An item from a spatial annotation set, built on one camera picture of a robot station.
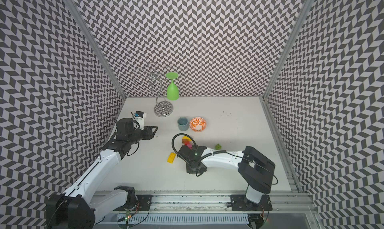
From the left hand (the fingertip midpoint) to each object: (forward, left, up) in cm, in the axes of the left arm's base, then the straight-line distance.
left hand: (153, 128), depth 82 cm
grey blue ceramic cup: (+12, -14, -12) cm, 22 cm away
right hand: (-19, -23, -15) cm, 33 cm away
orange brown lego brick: (-1, -15, -13) cm, 20 cm away
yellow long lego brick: (-11, -9, -15) cm, 20 cm away
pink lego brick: (-3, -19, -15) cm, 25 cm away
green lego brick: (-4, -37, -15) cm, 40 cm away
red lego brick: (-2, -18, -13) cm, 22 cm away
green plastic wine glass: (+22, -9, +6) cm, 25 cm away
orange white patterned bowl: (+13, -24, -15) cm, 31 cm away
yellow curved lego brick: (-6, -19, +1) cm, 20 cm away
